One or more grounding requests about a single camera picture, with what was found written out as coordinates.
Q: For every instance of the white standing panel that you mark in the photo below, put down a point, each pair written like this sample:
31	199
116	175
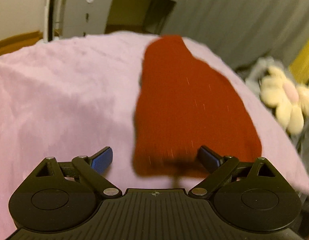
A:
48	23

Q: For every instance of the pink fluffy bed blanket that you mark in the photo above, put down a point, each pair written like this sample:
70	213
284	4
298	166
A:
68	98

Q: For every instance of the grey drawer cabinet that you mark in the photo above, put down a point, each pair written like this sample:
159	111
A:
80	18

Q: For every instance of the grey curtain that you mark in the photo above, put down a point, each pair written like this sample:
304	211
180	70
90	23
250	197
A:
241	31

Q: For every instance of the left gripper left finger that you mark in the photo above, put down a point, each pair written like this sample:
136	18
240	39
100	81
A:
101	160

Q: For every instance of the red knitted sweater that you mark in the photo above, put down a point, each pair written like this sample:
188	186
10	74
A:
185	104

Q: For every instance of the cream flower plush pillow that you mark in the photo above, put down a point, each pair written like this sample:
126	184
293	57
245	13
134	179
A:
290	101

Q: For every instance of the yellow curtain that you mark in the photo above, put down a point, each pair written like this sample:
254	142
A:
300	66

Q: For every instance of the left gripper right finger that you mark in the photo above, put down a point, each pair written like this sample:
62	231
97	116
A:
209	159

